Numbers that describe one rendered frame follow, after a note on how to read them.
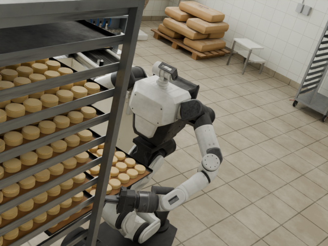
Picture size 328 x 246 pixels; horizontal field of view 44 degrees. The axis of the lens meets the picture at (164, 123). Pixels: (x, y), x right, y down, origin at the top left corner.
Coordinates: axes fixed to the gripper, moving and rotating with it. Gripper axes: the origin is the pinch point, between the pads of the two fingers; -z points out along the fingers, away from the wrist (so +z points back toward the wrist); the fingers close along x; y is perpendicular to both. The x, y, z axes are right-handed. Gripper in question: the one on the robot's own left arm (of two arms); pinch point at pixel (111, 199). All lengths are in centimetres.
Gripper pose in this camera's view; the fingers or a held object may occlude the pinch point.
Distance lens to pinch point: 167.5
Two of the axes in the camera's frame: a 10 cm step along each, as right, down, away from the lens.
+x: 2.2, -8.5, -4.7
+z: 9.6, 1.2, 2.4
